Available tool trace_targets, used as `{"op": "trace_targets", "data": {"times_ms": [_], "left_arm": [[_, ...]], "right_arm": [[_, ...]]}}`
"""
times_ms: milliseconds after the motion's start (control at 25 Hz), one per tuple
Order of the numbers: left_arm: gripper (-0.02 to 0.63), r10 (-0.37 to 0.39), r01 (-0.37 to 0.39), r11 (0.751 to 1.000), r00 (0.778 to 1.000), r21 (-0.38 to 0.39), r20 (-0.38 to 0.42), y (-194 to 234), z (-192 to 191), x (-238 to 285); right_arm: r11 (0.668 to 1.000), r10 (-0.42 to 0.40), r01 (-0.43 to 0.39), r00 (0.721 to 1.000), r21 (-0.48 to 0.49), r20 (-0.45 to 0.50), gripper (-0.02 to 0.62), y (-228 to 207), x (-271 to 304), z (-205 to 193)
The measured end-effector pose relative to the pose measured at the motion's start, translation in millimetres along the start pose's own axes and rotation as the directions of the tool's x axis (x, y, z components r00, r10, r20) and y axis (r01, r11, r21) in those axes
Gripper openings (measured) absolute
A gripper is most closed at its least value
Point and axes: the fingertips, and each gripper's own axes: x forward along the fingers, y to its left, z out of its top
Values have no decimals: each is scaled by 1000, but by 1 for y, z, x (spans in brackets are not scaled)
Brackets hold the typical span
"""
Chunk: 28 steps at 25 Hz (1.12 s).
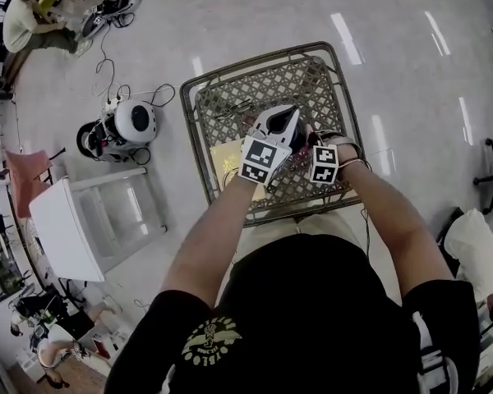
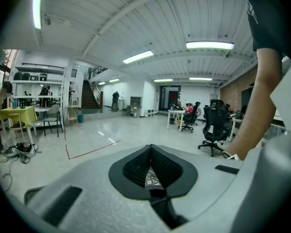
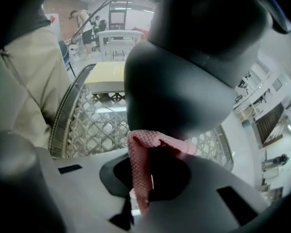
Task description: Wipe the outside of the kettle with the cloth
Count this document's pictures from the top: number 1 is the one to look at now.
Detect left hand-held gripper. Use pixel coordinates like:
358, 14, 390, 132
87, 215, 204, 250
237, 105, 301, 189

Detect person's beige trousers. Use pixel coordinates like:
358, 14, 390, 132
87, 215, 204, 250
235, 211, 367, 263

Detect person's left forearm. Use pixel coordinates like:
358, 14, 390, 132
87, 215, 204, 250
161, 174, 258, 304

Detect person's black t-shirt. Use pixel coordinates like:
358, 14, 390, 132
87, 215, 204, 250
104, 233, 482, 394

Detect black floor cable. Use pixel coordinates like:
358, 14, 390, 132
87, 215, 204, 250
91, 26, 176, 111

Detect pink chair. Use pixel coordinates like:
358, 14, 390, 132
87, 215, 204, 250
3, 147, 67, 219

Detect black and white wheeled robot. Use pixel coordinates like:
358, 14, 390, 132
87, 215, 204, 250
81, 0, 143, 39

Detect white domed wheeled robot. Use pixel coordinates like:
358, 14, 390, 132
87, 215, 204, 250
75, 96, 158, 164

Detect person's right forearm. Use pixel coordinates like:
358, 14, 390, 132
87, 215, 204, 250
336, 145, 455, 304

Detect white table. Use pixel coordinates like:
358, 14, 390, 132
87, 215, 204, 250
28, 166, 168, 283

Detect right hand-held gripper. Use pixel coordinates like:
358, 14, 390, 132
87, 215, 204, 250
311, 136, 362, 185

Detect yellow board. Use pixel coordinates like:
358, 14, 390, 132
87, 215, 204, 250
209, 139, 269, 205

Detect white plastic bag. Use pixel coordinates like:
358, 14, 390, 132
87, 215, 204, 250
443, 208, 493, 304

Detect black eyeglasses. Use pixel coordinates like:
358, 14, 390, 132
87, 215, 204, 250
213, 98, 254, 120

